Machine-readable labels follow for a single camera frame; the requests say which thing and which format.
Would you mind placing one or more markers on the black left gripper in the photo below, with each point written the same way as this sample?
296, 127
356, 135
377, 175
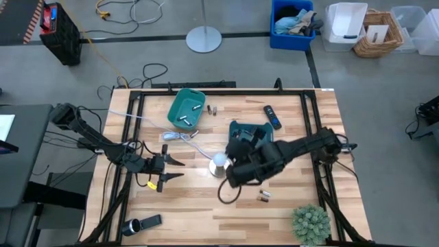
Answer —
163, 168

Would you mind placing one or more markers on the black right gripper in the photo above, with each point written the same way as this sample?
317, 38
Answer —
254, 164

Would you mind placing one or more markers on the black copper battery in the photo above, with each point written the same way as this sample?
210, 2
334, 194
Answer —
214, 110
262, 199
209, 109
247, 132
236, 133

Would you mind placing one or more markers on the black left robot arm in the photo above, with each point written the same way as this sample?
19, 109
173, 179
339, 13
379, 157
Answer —
65, 115

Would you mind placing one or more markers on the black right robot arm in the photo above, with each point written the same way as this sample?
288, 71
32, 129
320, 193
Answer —
308, 147

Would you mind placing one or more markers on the dark teal plastic bin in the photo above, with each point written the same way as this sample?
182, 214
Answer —
236, 125

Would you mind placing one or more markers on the yellow gripper tag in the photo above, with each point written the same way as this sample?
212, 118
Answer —
152, 185

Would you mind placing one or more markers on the black remote control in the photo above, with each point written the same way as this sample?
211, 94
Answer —
272, 117

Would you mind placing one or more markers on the brass lamp with white bulb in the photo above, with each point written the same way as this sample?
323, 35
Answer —
219, 159

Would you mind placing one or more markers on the silver and black battery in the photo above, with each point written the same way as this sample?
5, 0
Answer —
265, 193

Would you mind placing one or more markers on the black rectangular device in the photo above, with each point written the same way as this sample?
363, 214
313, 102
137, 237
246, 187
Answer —
151, 221

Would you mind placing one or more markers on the light teal plastic bin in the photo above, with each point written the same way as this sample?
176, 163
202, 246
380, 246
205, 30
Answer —
181, 106

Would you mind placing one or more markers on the black round object corner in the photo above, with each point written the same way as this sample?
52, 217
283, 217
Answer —
130, 227

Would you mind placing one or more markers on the long black bar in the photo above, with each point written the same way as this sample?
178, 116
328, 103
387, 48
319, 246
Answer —
192, 84

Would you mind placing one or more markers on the green artificial plant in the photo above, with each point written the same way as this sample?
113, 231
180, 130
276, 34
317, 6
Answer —
311, 224

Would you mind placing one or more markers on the blue storage bin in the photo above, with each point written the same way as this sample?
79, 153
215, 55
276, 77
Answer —
291, 43

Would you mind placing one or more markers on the white round-base floor stand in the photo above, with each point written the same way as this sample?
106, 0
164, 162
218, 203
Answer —
204, 39

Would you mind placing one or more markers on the light blue cloth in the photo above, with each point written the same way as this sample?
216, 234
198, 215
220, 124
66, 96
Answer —
284, 25

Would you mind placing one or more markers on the beige cloth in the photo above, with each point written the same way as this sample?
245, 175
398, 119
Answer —
303, 22

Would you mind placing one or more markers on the dark grey desk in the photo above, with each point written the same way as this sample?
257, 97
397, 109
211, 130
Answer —
27, 154

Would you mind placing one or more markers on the white paper card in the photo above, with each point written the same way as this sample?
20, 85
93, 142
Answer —
379, 32

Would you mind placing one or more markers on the white paper sheet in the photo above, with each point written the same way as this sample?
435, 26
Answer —
7, 127

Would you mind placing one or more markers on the black and red case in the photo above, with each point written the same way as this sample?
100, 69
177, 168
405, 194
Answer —
61, 37

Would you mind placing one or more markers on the wicker basket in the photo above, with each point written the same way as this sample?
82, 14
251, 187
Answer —
394, 37

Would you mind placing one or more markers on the clear plastic bin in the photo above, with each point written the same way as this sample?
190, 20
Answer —
408, 17

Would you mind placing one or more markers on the translucent white plastic bin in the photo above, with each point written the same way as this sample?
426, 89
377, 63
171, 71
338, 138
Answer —
428, 34

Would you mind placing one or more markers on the black mat hazard stripes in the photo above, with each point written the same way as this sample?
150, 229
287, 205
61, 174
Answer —
17, 20

